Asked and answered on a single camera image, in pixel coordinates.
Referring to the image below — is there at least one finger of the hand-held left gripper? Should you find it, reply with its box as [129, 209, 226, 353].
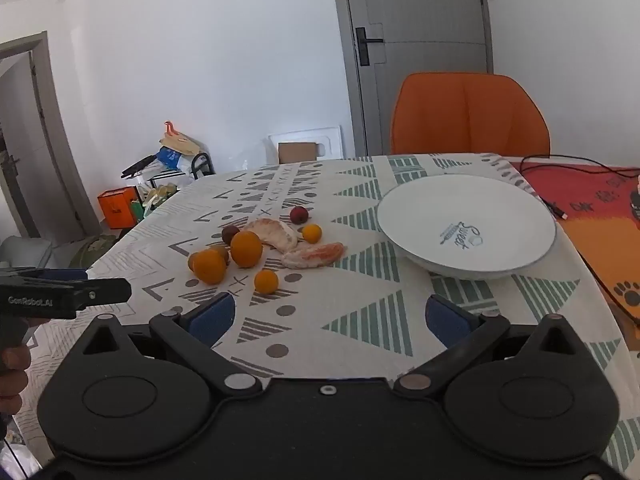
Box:
[0, 267, 89, 284]
[74, 278, 133, 308]

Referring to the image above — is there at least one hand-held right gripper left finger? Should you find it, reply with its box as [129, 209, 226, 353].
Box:
[64, 292, 263, 396]

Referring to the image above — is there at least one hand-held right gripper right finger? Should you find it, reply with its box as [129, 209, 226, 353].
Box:
[394, 294, 598, 395]

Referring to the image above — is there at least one large orange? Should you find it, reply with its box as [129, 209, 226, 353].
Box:
[192, 249, 227, 285]
[230, 230, 264, 268]

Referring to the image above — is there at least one white plate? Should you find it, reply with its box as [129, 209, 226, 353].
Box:
[376, 175, 557, 281]

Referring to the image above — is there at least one peeled pomelo segment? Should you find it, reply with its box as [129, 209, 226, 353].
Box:
[245, 219, 301, 253]
[281, 242, 346, 270]

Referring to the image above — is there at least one person's left hand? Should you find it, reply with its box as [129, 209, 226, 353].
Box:
[0, 345, 29, 413]

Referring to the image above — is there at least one grey cushion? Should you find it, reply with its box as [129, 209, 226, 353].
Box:
[0, 236, 54, 269]

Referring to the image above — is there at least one olive green bag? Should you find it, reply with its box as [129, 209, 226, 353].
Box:
[69, 235, 119, 269]

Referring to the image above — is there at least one orange box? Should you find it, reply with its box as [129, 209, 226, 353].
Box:
[97, 187, 139, 229]

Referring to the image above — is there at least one long black object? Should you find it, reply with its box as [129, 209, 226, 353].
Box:
[120, 155, 159, 179]

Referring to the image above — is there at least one blue white plastic bag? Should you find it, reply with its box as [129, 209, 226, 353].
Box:
[156, 147, 184, 169]

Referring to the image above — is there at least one black folding cart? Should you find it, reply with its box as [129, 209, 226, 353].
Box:
[190, 152, 216, 179]

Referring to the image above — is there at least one brown paper bag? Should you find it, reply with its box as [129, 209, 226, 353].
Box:
[159, 121, 202, 157]

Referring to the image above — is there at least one red-orange printed mat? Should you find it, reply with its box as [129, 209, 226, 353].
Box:
[509, 162, 640, 332]

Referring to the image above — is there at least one cardboard box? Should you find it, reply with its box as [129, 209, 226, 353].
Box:
[278, 143, 319, 164]

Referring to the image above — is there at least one orange chair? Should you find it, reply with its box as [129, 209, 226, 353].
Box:
[389, 73, 552, 157]

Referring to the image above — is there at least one white foam panel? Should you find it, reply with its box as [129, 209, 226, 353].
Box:
[267, 125, 344, 165]

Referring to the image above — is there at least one grey door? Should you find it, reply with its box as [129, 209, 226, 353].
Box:
[330, 0, 496, 157]

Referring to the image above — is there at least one grey doorway frame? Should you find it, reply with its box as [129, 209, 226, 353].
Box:
[0, 31, 101, 241]

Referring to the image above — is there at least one black cable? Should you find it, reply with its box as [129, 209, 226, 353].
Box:
[520, 154, 640, 328]

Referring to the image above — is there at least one black door handle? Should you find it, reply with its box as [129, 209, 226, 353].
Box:
[355, 26, 385, 66]

